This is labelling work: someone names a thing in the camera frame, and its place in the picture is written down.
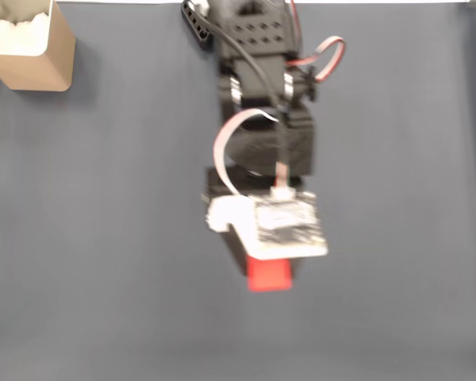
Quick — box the dark blue grey mat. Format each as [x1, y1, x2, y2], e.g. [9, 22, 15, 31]
[0, 2, 476, 381]

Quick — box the beige box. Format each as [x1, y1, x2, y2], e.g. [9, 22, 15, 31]
[0, 0, 77, 93]

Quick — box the white crumpled paper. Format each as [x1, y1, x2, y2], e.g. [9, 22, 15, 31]
[0, 10, 51, 56]

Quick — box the white camera board with mount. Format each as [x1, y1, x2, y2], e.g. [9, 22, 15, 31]
[205, 186, 329, 262]

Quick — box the white red servo cable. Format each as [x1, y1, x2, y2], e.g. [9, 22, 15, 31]
[213, 108, 281, 198]
[284, 0, 347, 83]

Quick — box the red cube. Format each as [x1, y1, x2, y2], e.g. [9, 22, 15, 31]
[247, 256, 295, 294]

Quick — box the black camera cable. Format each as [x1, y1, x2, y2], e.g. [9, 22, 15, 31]
[204, 11, 291, 187]

